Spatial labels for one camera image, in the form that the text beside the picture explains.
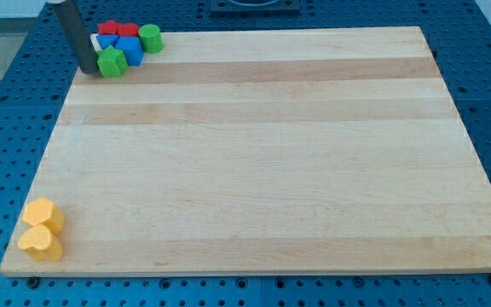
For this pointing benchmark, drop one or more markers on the green cylinder block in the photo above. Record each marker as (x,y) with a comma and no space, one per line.
(151,38)

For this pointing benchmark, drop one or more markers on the yellow heart block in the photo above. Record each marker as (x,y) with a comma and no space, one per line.
(40,243)

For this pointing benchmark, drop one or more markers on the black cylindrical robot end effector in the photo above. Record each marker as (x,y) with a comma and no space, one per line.
(76,33)

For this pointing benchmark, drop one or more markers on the light wooden board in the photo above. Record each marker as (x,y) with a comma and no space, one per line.
(292,152)

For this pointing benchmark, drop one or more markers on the blue cube block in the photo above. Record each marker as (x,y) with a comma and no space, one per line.
(132,48)

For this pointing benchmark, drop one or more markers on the blue triangle block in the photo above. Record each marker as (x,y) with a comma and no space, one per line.
(106,40)

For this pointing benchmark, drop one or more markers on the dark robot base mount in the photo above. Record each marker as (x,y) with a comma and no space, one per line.
(254,6)

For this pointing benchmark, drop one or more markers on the green star block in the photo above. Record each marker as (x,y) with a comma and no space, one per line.
(112,62)

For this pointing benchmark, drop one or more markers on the yellow hexagon block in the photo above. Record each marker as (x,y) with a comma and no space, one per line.
(45,212)

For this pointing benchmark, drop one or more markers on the red round block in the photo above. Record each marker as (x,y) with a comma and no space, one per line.
(128,29)

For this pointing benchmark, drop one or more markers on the red star block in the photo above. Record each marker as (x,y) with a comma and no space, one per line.
(109,27)

